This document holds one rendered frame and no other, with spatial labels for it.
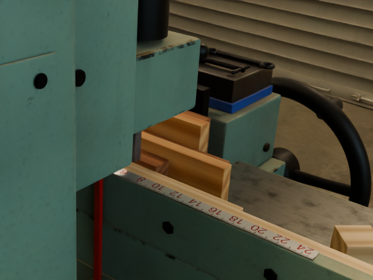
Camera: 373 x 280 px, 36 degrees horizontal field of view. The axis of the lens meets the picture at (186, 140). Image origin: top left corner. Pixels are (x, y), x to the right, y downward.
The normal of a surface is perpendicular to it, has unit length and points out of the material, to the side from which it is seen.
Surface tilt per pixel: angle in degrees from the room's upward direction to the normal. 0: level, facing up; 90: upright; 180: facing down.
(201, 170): 90
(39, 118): 90
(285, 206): 0
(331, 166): 0
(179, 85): 90
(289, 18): 86
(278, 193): 0
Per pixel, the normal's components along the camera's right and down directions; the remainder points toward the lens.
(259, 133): 0.81, 0.29
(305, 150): 0.07, -0.91
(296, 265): -0.58, 0.29
